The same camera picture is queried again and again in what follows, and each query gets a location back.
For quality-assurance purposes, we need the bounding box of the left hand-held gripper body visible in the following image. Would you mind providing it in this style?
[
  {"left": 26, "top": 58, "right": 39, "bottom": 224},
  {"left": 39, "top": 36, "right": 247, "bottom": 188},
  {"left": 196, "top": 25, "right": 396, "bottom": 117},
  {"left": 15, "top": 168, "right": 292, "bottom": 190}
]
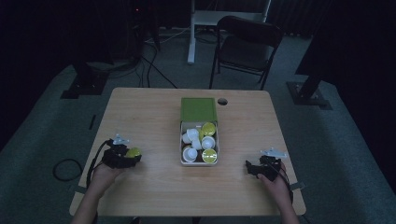
[{"left": 101, "top": 133, "right": 134, "bottom": 170}]

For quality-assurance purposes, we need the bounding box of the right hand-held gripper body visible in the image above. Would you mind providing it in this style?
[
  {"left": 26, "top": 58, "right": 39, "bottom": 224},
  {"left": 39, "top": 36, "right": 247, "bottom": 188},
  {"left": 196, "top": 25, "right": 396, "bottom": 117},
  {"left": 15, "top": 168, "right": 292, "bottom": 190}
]
[{"left": 257, "top": 147, "right": 288, "bottom": 183}]

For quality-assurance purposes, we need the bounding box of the person's right hand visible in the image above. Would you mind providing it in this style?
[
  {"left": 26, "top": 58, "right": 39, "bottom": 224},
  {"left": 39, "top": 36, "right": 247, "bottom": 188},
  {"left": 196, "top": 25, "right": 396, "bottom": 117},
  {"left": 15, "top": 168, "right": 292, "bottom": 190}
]
[{"left": 256, "top": 161, "right": 293, "bottom": 204}]

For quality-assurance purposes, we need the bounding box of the person's left hand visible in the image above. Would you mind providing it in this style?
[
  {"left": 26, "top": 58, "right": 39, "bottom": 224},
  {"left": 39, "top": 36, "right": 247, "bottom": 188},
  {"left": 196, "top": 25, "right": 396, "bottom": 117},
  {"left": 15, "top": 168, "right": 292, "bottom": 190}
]
[{"left": 89, "top": 162, "right": 126, "bottom": 198}]

